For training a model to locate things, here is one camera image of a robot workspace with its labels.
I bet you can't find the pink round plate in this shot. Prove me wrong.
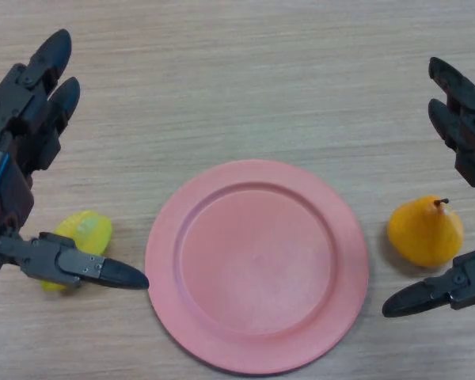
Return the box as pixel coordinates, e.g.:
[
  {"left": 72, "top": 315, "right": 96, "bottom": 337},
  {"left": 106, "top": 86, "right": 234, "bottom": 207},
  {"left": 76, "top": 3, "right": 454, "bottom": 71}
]
[{"left": 144, "top": 159, "right": 370, "bottom": 376}]

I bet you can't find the yellow starfruit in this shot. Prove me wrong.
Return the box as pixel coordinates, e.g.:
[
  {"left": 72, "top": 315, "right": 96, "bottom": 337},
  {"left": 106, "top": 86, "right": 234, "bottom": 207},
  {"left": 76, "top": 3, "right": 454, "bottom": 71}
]
[{"left": 40, "top": 211, "right": 113, "bottom": 294}]

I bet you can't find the yellow pear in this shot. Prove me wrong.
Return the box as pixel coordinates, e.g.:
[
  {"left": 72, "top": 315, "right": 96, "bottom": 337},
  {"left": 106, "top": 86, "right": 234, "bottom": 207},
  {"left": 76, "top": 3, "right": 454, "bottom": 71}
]
[{"left": 386, "top": 196, "right": 465, "bottom": 268}]

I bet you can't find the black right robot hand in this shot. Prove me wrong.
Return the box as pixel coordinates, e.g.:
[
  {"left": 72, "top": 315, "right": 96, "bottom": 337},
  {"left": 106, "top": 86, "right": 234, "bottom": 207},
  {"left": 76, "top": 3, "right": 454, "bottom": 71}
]
[{"left": 382, "top": 56, "right": 475, "bottom": 318}]

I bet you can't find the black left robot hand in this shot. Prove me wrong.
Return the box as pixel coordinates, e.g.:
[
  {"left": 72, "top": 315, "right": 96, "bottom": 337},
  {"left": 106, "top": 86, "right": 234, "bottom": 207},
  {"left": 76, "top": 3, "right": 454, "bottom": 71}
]
[{"left": 0, "top": 28, "right": 150, "bottom": 316}]

